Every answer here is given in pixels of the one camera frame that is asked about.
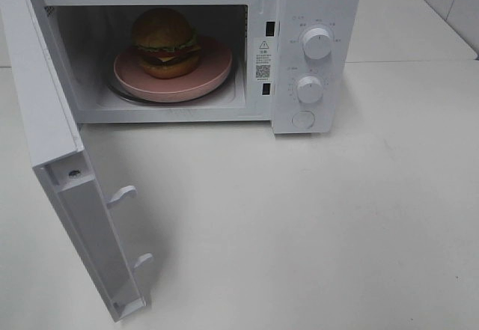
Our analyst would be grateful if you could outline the white lower timer knob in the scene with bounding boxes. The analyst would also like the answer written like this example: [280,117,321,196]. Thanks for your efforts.
[296,76,324,104]

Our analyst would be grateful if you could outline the white microwave oven body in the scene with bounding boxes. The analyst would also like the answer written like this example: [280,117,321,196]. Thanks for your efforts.
[44,0,359,134]

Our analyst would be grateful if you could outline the burger with lettuce and cheese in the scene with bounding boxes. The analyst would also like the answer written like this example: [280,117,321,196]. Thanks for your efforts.
[131,7,201,79]

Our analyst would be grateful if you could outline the pink round plate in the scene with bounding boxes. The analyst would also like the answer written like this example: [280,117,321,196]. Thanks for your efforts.
[113,37,233,103]

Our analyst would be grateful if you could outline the round white door release button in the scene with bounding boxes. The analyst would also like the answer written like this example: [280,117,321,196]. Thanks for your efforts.
[292,111,315,129]

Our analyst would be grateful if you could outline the white upper power knob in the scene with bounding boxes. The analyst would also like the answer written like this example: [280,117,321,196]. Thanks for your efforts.
[299,25,333,60]

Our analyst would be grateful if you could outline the white microwave door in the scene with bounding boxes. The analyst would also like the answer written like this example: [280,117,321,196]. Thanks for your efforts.
[1,0,146,321]

